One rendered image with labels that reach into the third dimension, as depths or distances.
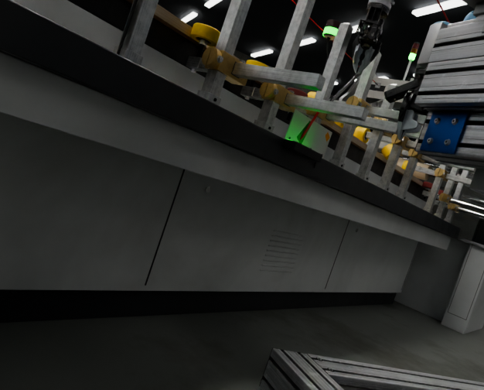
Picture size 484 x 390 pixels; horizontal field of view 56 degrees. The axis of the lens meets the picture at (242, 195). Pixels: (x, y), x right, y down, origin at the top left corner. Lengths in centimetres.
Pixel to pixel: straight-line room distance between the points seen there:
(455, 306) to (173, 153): 287
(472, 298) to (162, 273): 258
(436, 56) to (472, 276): 274
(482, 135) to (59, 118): 80
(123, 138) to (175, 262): 63
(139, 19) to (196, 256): 89
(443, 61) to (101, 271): 103
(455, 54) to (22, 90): 82
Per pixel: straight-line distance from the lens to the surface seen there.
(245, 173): 136
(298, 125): 147
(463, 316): 368
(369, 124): 152
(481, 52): 99
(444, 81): 101
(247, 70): 118
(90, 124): 100
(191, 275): 165
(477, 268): 366
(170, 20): 132
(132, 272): 147
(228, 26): 121
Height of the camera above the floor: 55
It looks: 2 degrees down
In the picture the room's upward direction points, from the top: 19 degrees clockwise
